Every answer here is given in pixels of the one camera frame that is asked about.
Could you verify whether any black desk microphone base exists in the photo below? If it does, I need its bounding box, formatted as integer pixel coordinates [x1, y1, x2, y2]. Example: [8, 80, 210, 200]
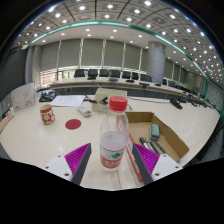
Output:
[169, 98, 184, 110]

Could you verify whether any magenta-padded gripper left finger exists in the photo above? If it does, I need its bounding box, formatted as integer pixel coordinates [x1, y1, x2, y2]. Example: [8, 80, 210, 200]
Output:
[40, 142, 92, 186]

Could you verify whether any open brown cardboard box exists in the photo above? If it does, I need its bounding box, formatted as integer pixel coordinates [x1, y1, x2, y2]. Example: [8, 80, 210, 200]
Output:
[123, 111, 190, 183]

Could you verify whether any dark marker pen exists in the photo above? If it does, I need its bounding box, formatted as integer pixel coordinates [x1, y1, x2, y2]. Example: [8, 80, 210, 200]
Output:
[139, 136, 151, 150]
[153, 139, 168, 155]
[145, 137, 159, 155]

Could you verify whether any row of black office chairs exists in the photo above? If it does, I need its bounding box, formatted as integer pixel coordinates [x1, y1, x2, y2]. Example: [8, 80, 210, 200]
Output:
[73, 68, 178, 88]

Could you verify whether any red and cream mug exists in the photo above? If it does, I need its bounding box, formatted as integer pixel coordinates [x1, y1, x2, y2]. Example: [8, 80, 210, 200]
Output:
[39, 104, 56, 126]

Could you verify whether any white paper sheet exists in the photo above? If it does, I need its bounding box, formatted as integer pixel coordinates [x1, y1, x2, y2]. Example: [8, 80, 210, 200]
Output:
[49, 94, 87, 108]

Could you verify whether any black handled tool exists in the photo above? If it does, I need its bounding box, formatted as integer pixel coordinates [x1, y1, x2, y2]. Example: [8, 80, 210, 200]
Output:
[94, 96, 109, 105]

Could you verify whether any black desk phone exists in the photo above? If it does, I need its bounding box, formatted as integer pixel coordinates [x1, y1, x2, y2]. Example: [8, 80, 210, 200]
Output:
[38, 89, 57, 103]

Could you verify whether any long curved conference desk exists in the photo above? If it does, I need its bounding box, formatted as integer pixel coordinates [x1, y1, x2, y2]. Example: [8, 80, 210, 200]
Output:
[49, 77, 214, 108]

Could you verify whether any green whiteboard eraser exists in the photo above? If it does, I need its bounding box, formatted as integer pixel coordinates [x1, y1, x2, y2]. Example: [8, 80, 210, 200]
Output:
[149, 123, 161, 140]

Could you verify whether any brown paper envelope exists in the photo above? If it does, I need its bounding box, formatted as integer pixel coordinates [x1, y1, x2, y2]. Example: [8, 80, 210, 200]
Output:
[0, 112, 15, 134]

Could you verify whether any clear red-capped water bottle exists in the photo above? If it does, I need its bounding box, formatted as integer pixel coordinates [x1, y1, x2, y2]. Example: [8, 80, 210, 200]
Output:
[99, 95, 130, 173]

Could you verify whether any white printed carton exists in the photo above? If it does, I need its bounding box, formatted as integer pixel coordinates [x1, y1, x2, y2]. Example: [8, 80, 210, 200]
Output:
[10, 81, 37, 113]

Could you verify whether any group of ceiling lights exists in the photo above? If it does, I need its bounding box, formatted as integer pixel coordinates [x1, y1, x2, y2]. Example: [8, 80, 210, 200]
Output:
[16, 0, 224, 84]

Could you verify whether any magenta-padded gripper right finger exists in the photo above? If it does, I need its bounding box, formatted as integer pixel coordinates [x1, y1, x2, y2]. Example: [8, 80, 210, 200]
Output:
[131, 142, 184, 186]

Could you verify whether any white remote control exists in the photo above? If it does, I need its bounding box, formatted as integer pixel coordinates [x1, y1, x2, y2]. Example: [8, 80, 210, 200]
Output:
[76, 104, 93, 118]

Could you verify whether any beige divided organizer box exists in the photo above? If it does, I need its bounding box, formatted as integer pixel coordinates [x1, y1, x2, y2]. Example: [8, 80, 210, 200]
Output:
[91, 87, 128, 113]

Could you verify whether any flat round red coaster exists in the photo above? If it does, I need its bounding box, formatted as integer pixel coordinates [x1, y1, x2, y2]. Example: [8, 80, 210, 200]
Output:
[64, 118, 82, 131]

